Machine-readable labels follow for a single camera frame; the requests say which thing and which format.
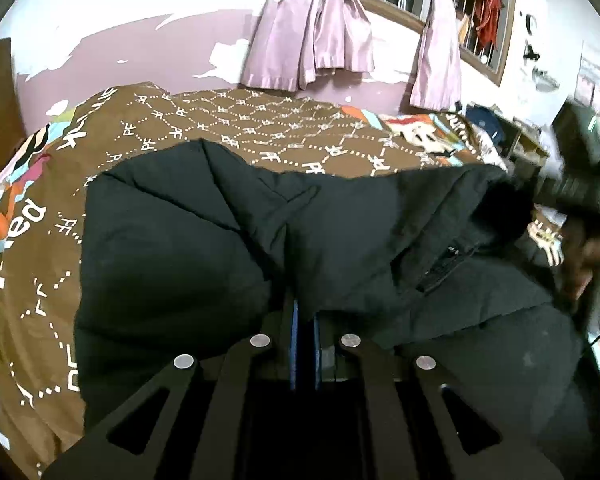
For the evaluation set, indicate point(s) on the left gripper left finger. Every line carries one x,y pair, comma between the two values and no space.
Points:
223,418

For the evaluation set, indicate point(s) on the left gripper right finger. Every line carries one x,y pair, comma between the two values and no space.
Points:
395,414

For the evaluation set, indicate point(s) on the black large garment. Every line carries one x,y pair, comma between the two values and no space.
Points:
188,250

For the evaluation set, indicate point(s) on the red hanging clothes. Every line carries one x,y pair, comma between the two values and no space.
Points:
487,13

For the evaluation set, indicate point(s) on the right hand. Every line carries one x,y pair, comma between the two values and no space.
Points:
581,262

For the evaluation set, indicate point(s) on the wooden shelf unit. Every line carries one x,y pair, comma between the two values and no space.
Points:
520,145

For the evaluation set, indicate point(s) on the floral white cloth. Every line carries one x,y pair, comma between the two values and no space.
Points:
488,152

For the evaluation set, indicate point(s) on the navy blue cap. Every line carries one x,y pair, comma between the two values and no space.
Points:
486,120

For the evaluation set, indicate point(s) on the right pink curtain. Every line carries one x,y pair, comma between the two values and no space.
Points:
438,78

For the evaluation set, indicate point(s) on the pink curtain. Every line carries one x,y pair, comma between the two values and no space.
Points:
438,78
298,40

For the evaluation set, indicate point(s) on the brown patterned cartoon bedspread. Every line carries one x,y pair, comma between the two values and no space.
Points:
42,215

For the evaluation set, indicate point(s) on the left pink curtain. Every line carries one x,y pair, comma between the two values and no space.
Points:
298,40

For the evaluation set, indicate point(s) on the wooden window frame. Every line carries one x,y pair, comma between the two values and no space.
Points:
413,15

